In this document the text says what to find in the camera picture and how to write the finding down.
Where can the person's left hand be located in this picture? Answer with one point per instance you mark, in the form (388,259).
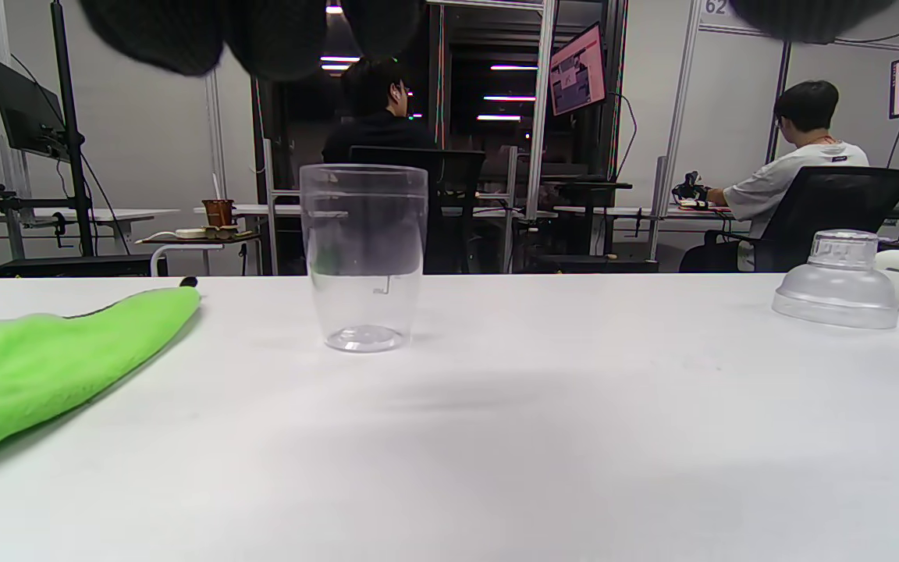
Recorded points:
(278,39)

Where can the clear plastic shaker cup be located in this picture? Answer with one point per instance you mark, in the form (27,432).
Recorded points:
(364,234)

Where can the green microfiber cloth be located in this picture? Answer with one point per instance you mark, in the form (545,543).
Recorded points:
(44,367)

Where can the clear domed shaker lid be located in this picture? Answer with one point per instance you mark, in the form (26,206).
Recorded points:
(836,297)

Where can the brown drink cup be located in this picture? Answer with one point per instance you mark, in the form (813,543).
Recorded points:
(218,212)

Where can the white power strip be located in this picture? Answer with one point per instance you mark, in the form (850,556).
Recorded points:
(190,232)

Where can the brown side table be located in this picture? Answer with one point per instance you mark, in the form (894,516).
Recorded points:
(207,240)

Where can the black monitor stand pole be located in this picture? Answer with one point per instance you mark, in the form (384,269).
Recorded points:
(71,133)

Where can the black office chair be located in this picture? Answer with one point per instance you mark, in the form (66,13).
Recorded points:
(457,187)
(832,211)

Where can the white background desk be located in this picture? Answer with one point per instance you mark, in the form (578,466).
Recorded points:
(106,213)
(652,209)

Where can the dark computer monitor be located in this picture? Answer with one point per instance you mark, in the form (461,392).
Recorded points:
(24,109)

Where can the monitor with pink screen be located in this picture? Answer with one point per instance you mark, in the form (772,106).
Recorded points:
(578,70)

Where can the black mesh equipment cabinet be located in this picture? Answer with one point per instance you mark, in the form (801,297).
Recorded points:
(75,267)
(590,264)

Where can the aluminium frame post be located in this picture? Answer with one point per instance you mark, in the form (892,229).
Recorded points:
(676,117)
(541,117)

